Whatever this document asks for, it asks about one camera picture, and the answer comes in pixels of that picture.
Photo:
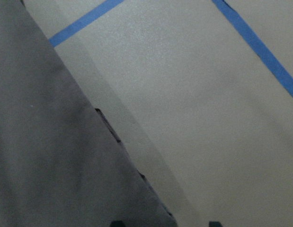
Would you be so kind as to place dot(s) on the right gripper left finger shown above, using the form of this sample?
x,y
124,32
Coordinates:
x,y
117,223

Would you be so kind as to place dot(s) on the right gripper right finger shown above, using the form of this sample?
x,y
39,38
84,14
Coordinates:
x,y
214,224

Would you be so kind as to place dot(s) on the dark brown t-shirt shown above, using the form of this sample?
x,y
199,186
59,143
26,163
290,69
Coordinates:
x,y
60,163

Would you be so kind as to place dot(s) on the long blue tape strip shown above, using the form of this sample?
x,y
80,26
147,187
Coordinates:
x,y
257,45

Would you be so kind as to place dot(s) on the crossing blue tape strip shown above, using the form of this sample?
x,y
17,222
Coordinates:
x,y
83,21

